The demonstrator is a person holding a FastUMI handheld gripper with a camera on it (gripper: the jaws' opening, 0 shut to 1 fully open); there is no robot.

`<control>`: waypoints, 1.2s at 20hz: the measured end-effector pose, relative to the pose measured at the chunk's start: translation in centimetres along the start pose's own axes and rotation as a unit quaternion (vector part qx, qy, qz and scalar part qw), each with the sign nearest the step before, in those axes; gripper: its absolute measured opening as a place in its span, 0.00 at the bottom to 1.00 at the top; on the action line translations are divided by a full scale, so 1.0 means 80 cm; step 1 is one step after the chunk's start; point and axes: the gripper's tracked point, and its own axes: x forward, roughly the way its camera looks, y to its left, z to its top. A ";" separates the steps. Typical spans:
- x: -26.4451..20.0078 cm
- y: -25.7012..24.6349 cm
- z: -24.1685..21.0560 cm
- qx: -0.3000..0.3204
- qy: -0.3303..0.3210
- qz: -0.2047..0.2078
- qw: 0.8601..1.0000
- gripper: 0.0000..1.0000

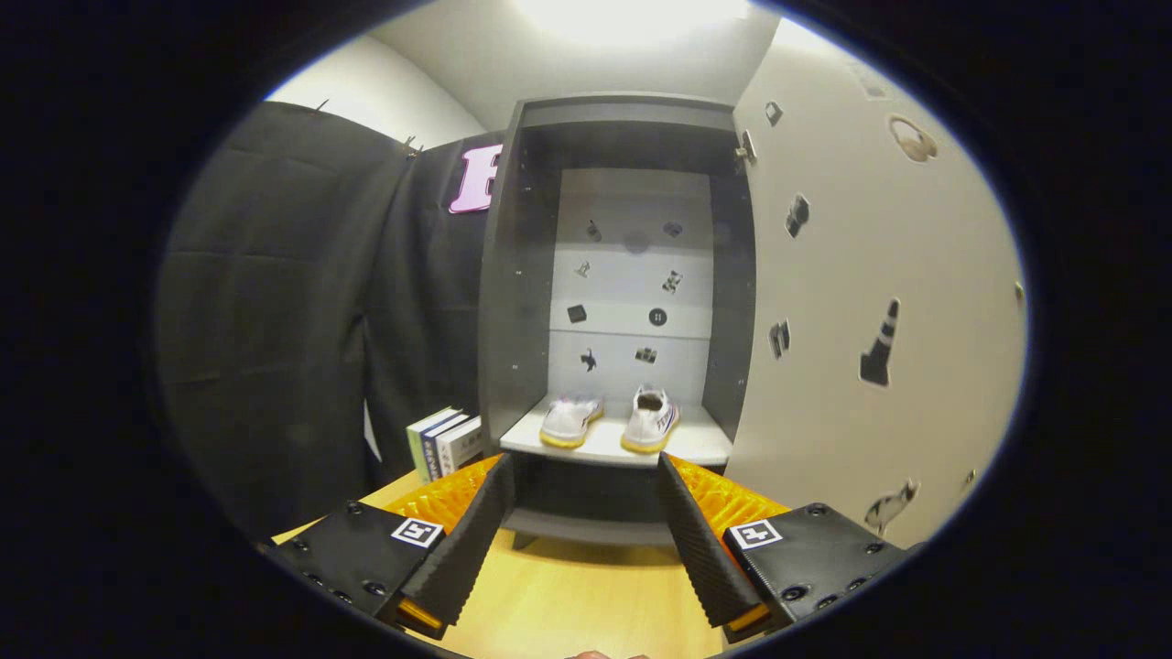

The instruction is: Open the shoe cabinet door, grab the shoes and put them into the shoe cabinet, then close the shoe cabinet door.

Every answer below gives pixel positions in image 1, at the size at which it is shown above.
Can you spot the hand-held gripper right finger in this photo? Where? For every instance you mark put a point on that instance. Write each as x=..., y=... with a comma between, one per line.
x=703, y=549

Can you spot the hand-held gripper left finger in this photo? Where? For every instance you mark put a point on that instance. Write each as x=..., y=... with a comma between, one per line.
x=462, y=545

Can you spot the white shoe with striped sides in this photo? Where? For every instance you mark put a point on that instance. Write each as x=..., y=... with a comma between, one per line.
x=650, y=423

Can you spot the white shoe with yellow sole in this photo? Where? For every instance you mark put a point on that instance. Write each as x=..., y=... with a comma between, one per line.
x=568, y=423

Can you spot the grey shoe cabinet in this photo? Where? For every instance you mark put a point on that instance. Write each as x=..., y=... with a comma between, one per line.
x=513, y=302

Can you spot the beige shoe cabinet door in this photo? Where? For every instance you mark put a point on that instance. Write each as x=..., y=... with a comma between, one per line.
x=842, y=275

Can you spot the dark blue book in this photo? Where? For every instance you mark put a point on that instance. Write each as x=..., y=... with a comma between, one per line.
x=434, y=448

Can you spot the large ceiling light panel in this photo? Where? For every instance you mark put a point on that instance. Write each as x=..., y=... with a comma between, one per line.
x=632, y=18

